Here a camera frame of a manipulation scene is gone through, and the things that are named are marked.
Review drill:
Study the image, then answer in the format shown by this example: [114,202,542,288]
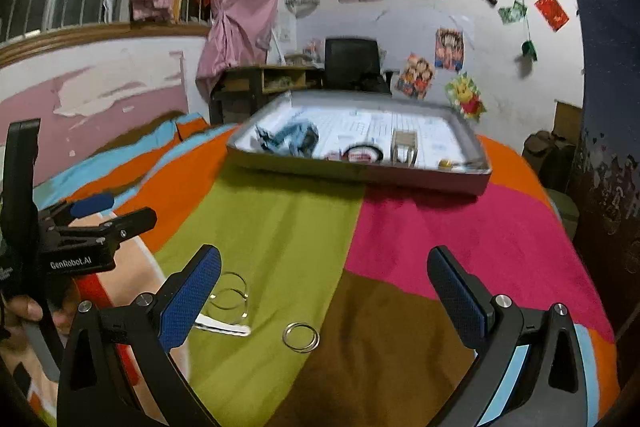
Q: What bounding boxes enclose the grey shallow cardboard box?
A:
[226,89,493,196]

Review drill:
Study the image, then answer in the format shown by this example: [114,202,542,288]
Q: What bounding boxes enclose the red paper envelope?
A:
[534,0,571,32]

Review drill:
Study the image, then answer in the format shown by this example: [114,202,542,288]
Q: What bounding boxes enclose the wooden desk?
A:
[209,64,326,125]

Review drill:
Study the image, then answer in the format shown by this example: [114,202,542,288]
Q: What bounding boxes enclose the metal wall rack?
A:
[285,0,321,18]

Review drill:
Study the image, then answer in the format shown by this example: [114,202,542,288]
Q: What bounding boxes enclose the black office chair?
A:
[322,38,393,95]

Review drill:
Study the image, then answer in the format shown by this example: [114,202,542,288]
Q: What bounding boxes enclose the cartoon family wall poster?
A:
[395,53,436,100]

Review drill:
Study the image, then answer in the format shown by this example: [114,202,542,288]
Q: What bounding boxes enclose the green wall photos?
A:
[497,0,528,25]

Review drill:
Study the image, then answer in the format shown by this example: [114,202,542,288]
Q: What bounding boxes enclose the printed paper sheet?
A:
[300,107,466,168]

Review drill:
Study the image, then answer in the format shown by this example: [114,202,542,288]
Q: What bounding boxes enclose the black hair tie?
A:
[341,143,386,164]

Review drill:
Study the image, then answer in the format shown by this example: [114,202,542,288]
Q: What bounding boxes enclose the colourful patchwork blanket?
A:
[0,109,618,427]

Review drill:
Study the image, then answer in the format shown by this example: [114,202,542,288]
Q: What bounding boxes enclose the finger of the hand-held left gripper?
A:
[65,207,158,253]
[37,193,115,228]

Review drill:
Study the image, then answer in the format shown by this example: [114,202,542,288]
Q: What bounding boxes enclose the blue fabric wardrobe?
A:
[557,0,640,333]

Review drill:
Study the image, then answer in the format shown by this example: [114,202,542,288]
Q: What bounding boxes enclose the wooden cabinet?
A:
[553,99,583,142]

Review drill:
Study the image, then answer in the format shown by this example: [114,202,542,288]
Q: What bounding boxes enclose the large pink curtain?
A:
[196,0,282,95]

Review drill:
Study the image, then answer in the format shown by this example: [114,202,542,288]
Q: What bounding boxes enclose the brown backpack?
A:
[522,131,576,192]

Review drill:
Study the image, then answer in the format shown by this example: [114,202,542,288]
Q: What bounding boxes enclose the green plastic stool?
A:
[547,189,581,238]

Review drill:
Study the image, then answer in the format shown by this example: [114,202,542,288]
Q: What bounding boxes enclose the person's left hand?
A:
[2,294,78,338]

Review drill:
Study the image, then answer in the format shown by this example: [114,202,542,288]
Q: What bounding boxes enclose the yellow bear wall sticker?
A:
[445,72,487,122]

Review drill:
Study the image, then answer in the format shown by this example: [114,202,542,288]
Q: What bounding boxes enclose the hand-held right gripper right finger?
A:
[425,245,588,427]

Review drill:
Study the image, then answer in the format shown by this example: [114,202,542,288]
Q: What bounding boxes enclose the blue smartwatch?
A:
[255,121,321,158]

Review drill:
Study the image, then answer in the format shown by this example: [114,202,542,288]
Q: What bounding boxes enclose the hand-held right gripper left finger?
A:
[56,243,223,427]

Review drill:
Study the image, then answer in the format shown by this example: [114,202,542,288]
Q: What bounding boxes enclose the silver metal bangles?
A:
[282,322,321,353]

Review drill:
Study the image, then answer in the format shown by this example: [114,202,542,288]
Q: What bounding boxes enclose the cartoon character wall poster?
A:
[434,27,465,72]

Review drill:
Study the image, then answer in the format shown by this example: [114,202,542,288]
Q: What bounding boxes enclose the white hair claw clip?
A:
[391,129,420,168]

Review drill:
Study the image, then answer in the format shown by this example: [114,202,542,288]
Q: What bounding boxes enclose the orange bead cord necklace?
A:
[437,158,488,172]

